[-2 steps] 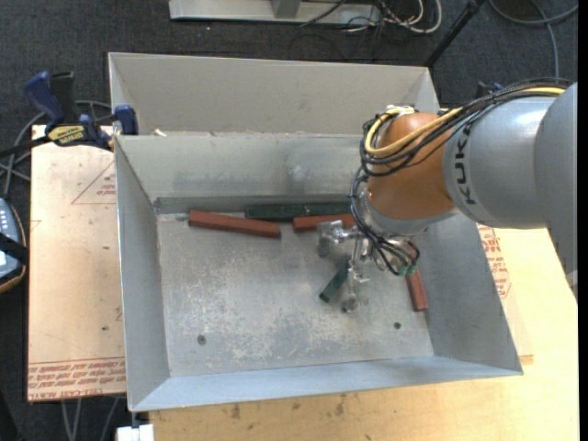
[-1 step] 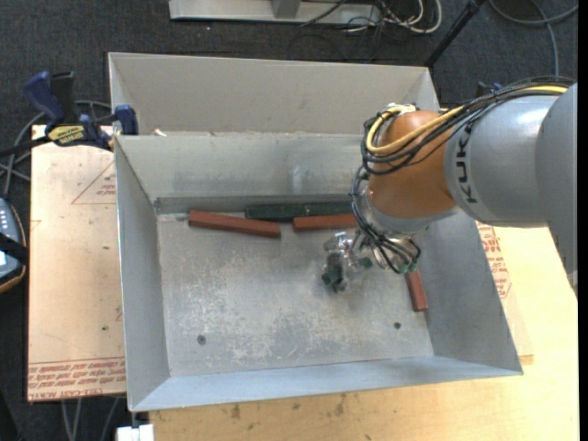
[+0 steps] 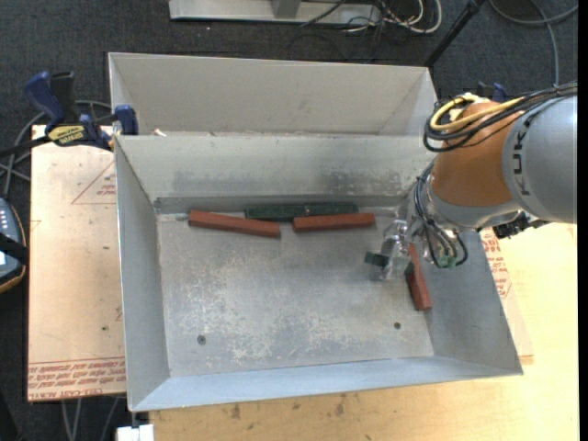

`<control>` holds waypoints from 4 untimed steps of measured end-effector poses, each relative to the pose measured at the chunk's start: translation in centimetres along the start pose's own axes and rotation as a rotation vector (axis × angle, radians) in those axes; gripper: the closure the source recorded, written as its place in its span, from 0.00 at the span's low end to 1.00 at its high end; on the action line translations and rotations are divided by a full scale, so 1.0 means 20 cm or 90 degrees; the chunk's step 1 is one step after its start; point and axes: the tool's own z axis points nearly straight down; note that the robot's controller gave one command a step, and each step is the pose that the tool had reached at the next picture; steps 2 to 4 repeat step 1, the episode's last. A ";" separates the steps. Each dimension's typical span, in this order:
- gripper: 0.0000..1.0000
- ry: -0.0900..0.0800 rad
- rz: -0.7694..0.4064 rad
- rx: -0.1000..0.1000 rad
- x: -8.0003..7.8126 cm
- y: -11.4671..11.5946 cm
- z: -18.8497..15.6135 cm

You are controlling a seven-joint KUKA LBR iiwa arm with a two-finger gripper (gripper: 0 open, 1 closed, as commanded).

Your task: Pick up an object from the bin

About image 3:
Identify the red-brown flat block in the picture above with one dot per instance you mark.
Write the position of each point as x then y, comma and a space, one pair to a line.
234, 223
333, 222
420, 290

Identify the grey metal bin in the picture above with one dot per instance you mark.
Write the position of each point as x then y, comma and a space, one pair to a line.
285, 292

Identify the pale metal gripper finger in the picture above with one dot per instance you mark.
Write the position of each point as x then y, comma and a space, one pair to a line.
391, 246
390, 271

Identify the dark green block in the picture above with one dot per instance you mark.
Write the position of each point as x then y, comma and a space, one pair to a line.
301, 210
374, 259

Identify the brown cardboard board, red print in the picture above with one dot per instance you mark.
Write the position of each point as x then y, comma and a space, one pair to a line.
69, 269

